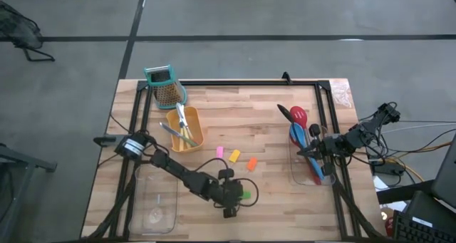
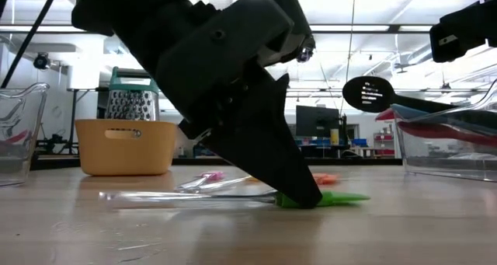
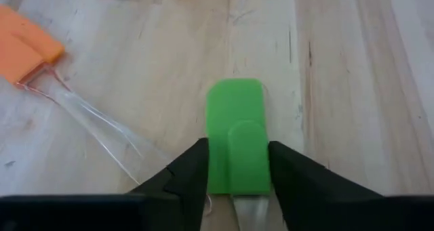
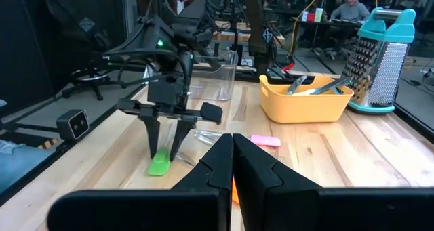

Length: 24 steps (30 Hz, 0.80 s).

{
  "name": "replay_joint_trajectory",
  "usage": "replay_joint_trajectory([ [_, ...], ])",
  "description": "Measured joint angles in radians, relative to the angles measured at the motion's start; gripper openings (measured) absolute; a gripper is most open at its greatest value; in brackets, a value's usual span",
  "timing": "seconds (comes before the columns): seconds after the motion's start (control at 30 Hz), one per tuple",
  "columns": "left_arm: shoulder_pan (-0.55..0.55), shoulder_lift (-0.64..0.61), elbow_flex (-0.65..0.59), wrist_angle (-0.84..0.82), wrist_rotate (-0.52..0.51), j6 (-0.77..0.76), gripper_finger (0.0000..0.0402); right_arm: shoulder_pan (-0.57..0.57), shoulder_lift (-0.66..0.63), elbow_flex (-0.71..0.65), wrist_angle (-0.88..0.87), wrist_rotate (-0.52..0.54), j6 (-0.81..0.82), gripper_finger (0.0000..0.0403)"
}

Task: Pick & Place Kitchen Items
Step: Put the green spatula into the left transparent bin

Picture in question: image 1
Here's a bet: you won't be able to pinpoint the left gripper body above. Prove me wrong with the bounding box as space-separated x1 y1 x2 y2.
213 180 245 208

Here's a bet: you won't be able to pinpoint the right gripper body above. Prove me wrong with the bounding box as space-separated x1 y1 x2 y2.
320 134 345 158

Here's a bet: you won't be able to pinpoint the blue silicone spoon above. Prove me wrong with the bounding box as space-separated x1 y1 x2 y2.
290 123 326 182

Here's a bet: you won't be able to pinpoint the red slotted spoon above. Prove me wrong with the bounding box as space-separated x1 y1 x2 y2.
288 105 322 186

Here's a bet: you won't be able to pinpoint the orange mini spatula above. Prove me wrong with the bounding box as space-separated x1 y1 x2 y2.
235 157 258 191

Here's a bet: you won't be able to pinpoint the green-handled table knife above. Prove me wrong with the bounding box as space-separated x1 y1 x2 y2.
159 121 200 148

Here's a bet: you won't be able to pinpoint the cream-handled table knife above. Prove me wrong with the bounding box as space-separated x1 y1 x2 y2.
180 104 192 150
175 103 187 152

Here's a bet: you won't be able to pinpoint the small clear plastic container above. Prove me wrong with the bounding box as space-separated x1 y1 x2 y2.
287 123 338 187

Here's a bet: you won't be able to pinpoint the clear plastic bag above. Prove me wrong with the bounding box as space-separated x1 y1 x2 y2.
329 81 356 108

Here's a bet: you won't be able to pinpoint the black power brick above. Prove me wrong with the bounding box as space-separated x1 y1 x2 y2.
372 160 405 176

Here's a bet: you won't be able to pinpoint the yellow plastic bin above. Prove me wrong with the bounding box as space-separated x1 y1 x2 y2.
165 105 206 154

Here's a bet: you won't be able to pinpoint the large clear plastic container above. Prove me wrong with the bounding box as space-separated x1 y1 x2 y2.
128 161 179 235

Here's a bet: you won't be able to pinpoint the black desk beam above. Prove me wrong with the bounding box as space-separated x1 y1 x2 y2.
375 180 436 205

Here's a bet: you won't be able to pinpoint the teal metal box grater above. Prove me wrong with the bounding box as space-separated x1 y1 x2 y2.
144 63 188 110

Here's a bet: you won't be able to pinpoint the black box white label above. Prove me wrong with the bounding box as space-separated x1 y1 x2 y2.
402 191 456 224

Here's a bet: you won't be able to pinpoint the black keyboard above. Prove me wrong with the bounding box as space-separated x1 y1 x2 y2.
392 210 456 243

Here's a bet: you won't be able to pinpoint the black laptop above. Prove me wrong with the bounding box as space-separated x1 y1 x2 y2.
430 134 456 209

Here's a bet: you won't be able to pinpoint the grey side table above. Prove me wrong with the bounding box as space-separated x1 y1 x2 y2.
0 143 58 243

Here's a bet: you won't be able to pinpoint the black mesh chair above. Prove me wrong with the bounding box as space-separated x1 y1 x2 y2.
0 0 56 63

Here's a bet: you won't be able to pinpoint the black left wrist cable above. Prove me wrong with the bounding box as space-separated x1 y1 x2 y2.
194 157 260 207

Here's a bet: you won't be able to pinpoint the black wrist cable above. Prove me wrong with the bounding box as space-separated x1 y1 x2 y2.
351 100 402 165
194 157 260 207

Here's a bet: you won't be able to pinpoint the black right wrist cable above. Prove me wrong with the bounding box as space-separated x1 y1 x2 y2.
351 100 402 165

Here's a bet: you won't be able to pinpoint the black aluminium table frame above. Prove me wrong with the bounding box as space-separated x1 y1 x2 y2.
81 79 393 243

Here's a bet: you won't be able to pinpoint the yellow cable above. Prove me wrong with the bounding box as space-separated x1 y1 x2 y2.
386 157 425 182

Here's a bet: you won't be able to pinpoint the white cable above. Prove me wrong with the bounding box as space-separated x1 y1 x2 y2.
380 123 456 135

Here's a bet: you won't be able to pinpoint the orange cable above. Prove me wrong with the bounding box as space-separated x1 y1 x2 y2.
405 140 456 155

